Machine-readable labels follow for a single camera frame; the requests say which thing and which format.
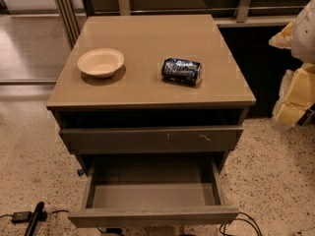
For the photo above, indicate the black stick-shaped device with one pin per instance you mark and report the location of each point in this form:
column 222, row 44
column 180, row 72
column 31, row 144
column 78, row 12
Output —
column 38, row 215

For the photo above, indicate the metal shelf frame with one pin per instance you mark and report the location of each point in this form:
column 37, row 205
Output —
column 228, row 13

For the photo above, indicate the white paper bowl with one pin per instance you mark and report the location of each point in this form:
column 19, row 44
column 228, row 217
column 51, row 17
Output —
column 101, row 63

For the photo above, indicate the grey drawer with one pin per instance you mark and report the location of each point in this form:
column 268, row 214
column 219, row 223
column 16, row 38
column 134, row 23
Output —
column 151, row 140
column 153, row 190

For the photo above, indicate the black power adapter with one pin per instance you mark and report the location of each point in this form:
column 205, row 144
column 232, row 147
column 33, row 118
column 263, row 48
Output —
column 21, row 216

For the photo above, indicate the grey top drawer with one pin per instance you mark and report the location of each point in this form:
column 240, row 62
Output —
column 151, row 140

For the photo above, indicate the small dark floor object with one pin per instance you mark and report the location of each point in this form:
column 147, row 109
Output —
column 308, row 118

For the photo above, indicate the grey drawer cabinet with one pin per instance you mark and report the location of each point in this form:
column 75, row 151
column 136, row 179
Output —
column 137, row 96

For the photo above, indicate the crushed blue soda can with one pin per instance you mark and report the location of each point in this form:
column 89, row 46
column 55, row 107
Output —
column 182, row 71

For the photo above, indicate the blue cabinet foot tape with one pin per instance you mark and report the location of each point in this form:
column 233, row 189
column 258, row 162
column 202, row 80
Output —
column 80, row 172

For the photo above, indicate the foam-covered gripper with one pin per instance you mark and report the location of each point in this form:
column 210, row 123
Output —
column 305, row 36

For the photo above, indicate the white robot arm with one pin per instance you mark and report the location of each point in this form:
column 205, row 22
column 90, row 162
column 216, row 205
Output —
column 303, row 35

